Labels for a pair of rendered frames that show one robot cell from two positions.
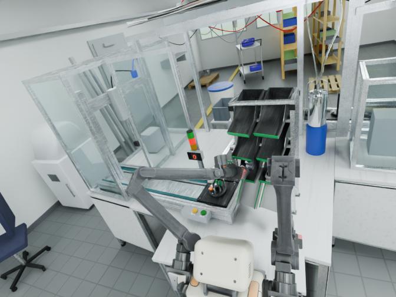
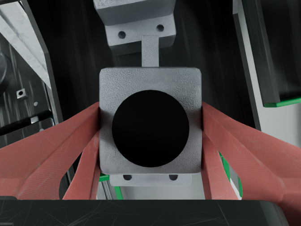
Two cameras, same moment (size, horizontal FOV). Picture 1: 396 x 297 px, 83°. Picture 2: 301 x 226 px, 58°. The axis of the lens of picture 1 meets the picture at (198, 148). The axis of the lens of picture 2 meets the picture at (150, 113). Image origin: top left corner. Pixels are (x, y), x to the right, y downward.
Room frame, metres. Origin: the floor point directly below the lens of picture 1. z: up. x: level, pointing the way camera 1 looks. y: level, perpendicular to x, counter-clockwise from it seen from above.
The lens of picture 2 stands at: (1.03, -0.19, 1.39)
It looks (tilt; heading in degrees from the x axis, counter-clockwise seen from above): 66 degrees down; 316
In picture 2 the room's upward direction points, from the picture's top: 13 degrees counter-clockwise
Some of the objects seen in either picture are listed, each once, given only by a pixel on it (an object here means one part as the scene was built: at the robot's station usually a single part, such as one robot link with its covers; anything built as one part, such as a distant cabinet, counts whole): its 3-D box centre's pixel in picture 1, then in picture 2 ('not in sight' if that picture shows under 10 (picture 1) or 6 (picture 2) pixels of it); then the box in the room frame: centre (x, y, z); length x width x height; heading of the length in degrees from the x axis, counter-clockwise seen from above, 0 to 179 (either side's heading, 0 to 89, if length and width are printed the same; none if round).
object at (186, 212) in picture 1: (195, 213); not in sight; (1.16, 0.13, 0.93); 0.21 x 0.07 x 0.06; 55
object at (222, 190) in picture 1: (217, 190); not in sight; (1.28, -0.06, 0.98); 0.14 x 0.14 x 0.02
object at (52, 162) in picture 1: (71, 164); not in sight; (3.06, 1.92, 0.66); 0.68 x 0.57 x 1.32; 153
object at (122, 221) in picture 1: (162, 184); not in sight; (2.27, 0.55, 0.43); 1.39 x 0.63 x 0.86; 145
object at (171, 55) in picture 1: (190, 123); not in sight; (1.52, 0.01, 1.46); 0.03 x 0.03 x 1.00; 55
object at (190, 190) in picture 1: (187, 188); not in sight; (1.48, 0.17, 0.91); 0.84 x 0.28 x 0.10; 55
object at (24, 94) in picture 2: not in sight; (22, 94); (1.39, -0.23, 0.98); 0.02 x 0.02 x 0.01; 55
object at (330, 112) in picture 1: (339, 109); not in sight; (1.93, -1.46, 1.01); 0.24 x 0.24 x 0.13; 55
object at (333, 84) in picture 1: (325, 85); not in sight; (4.95, -3.32, 0.05); 1.06 x 0.73 x 0.10; 153
